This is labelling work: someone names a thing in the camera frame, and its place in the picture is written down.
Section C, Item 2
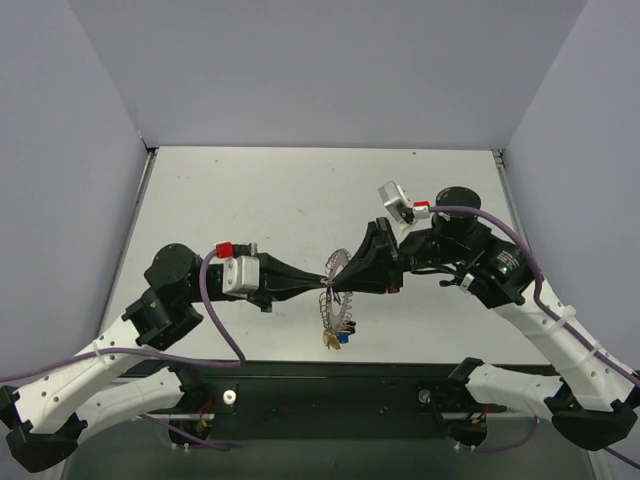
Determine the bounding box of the metal band with key rings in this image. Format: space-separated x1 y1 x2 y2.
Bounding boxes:
319 248 355 336

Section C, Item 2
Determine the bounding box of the yellow key tag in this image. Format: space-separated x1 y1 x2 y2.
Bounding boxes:
323 330 341 350

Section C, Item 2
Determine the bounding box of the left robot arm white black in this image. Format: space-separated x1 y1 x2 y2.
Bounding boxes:
1 242 327 473

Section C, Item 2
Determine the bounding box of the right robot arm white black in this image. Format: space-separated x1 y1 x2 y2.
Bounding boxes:
321 182 639 451

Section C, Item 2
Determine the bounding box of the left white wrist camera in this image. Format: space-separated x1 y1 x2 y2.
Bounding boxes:
215 242 260 296

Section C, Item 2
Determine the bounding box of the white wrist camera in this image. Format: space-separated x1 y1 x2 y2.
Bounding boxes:
378 181 431 240
215 242 260 296

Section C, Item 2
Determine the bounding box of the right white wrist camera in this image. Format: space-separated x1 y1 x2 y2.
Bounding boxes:
378 181 431 240

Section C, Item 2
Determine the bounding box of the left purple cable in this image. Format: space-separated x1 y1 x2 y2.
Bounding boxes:
0 249 246 454

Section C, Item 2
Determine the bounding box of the purple cable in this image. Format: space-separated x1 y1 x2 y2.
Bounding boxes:
427 204 640 464
0 249 246 454

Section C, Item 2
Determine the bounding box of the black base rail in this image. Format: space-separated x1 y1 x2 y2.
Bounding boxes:
124 357 506 446

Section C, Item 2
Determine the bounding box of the aluminium table frame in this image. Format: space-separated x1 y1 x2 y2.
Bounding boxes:
492 148 599 416

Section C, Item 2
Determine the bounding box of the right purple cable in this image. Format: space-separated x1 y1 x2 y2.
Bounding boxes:
427 204 640 464

